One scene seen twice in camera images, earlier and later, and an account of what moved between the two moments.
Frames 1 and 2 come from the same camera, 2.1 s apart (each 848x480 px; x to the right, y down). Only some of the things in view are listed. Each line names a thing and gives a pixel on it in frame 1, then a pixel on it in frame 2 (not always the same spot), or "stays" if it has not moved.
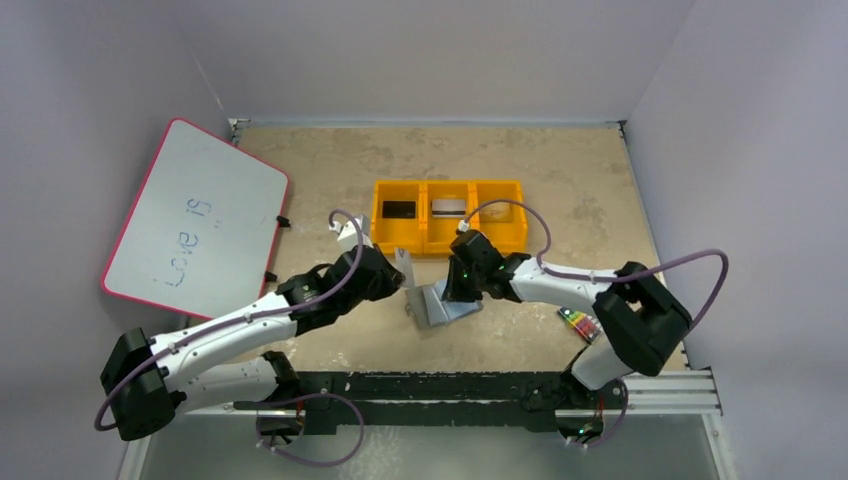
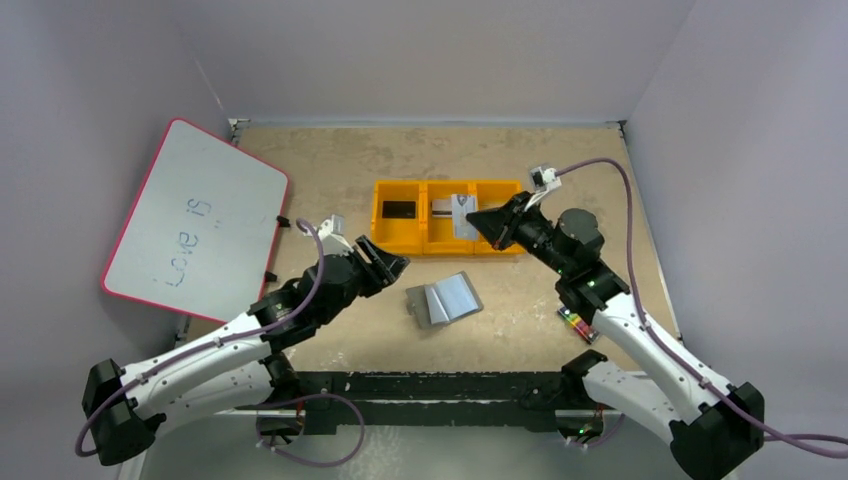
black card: (399, 209) stays
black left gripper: (390, 282) stays
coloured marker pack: (583, 324) stays
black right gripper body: (460, 283) -> (517, 221)
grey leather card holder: (427, 309) stays
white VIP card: (403, 262) -> (462, 228)
